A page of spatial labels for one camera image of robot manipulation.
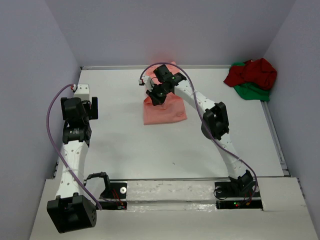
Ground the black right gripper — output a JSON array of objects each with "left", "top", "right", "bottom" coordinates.
[{"left": 146, "top": 83, "right": 170, "bottom": 106}]

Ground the pink t shirt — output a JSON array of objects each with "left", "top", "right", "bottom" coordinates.
[{"left": 142, "top": 61, "right": 188, "bottom": 126}]

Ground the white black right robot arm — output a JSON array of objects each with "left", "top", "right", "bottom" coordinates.
[{"left": 139, "top": 62, "right": 258, "bottom": 204}]

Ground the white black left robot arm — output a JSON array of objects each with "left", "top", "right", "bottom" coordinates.
[{"left": 46, "top": 97, "right": 111, "bottom": 234}]

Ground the green t shirt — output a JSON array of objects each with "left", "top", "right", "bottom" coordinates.
[{"left": 230, "top": 60, "right": 272, "bottom": 102}]

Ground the red t shirt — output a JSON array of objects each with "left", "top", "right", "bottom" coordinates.
[{"left": 223, "top": 58, "right": 277, "bottom": 91}]

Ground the white foam strip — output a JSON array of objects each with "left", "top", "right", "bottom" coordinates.
[{"left": 126, "top": 180, "right": 217, "bottom": 212}]

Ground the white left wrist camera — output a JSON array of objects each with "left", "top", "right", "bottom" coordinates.
[{"left": 70, "top": 84, "right": 90, "bottom": 101}]

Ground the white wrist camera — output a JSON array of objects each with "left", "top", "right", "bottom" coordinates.
[
  {"left": 70, "top": 84, "right": 90, "bottom": 101},
  {"left": 138, "top": 75, "right": 155, "bottom": 92}
]

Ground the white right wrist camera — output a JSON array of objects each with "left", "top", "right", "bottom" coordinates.
[{"left": 138, "top": 75, "right": 155, "bottom": 92}]

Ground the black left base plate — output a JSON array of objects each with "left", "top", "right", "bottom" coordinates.
[{"left": 99, "top": 181, "right": 128, "bottom": 211}]

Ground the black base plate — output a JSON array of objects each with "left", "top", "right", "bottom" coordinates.
[
  {"left": 213, "top": 181, "right": 263, "bottom": 210},
  {"left": 99, "top": 181, "right": 128, "bottom": 211}
]

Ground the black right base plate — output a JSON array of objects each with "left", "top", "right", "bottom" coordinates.
[{"left": 213, "top": 181, "right": 263, "bottom": 210}]

